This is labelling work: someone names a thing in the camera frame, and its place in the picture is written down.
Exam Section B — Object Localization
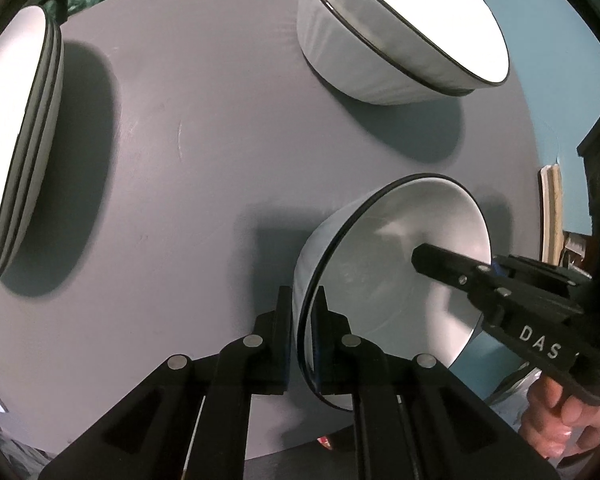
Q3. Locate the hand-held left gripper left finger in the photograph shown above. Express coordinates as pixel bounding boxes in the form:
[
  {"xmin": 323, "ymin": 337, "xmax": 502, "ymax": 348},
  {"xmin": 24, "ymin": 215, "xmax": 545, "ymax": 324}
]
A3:
[{"xmin": 39, "ymin": 286, "xmax": 295, "ymax": 480}]

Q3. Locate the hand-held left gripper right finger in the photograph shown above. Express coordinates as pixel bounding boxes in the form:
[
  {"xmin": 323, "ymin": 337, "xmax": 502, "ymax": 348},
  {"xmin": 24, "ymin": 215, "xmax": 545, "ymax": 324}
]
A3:
[{"xmin": 314, "ymin": 286, "xmax": 561, "ymax": 480}]

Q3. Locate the wooden board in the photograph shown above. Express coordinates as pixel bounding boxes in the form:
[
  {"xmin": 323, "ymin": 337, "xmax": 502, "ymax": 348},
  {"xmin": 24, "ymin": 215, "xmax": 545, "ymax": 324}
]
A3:
[{"xmin": 539, "ymin": 162, "xmax": 566, "ymax": 264}]

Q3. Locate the person's right hand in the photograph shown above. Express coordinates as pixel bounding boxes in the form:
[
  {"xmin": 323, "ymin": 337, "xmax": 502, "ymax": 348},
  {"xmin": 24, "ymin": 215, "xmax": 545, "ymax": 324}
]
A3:
[{"xmin": 517, "ymin": 375, "xmax": 600, "ymax": 459}]

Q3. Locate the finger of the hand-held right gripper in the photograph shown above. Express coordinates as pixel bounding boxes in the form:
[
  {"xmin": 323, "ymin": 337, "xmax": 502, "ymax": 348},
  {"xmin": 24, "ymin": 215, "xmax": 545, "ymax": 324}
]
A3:
[
  {"xmin": 491, "ymin": 254, "xmax": 594, "ymax": 292},
  {"xmin": 411, "ymin": 243, "xmax": 518, "ymax": 321}
]

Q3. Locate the clear plastic bag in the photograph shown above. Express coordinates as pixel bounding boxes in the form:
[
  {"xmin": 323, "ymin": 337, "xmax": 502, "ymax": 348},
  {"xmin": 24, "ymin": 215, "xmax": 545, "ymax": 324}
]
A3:
[{"xmin": 485, "ymin": 360, "xmax": 546, "ymax": 407}]

